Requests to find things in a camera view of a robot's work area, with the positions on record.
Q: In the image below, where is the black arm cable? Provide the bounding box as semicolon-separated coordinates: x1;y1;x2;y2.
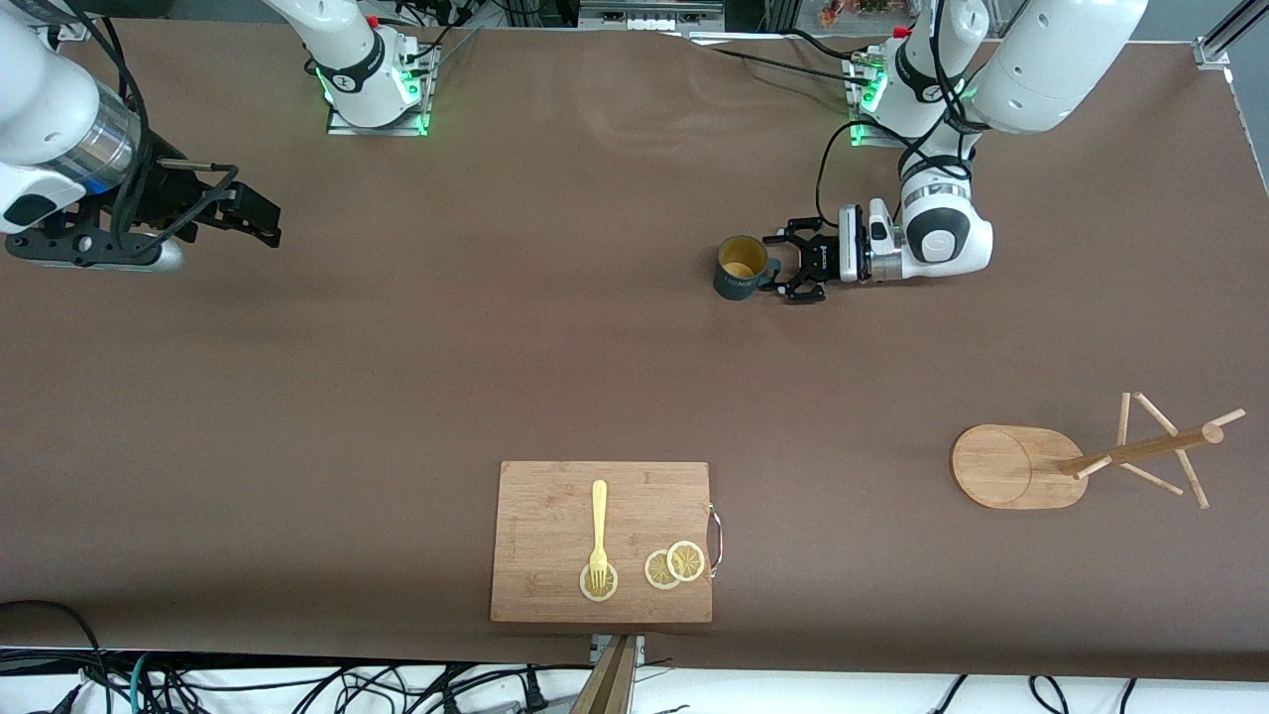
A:
69;10;242;265
815;0;982;231

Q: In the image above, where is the aluminium frame profile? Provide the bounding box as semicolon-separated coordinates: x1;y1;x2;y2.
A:
1193;0;1269;72

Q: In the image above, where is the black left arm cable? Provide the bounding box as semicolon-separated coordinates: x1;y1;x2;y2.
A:
815;0;982;231

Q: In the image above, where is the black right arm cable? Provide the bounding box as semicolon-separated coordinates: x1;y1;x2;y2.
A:
69;10;242;265

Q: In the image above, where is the grey power strip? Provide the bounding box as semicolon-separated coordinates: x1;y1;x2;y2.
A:
579;0;727;32

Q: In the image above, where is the wooden mug rack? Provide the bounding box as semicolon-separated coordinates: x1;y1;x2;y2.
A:
951;392;1247;512

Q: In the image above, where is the thick black floor cable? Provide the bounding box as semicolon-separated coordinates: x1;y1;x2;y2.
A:
0;599;112;714

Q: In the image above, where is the brown table cloth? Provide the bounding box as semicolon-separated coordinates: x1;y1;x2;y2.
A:
0;22;1269;685

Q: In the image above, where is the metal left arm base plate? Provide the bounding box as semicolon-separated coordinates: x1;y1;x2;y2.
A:
848;55;956;151

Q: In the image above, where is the small metal bracket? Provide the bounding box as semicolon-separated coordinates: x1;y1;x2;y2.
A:
591;635;646;668

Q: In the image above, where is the teal mug with yellow inside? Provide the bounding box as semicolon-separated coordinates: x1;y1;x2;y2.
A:
712;234;785;302

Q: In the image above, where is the teal floor cable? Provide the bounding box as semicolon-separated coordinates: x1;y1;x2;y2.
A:
127;652;162;714

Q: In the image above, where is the thin black table cable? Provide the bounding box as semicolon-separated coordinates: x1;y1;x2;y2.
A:
684;35;875;88
786;27;865;63

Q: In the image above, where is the wooden cutting board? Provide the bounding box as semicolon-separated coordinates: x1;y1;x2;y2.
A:
490;461;724;625

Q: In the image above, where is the yellow plastic fork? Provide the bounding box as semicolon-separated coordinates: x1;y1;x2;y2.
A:
589;480;611;593

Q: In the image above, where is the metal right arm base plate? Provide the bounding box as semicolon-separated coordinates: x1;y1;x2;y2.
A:
325;45;434;138

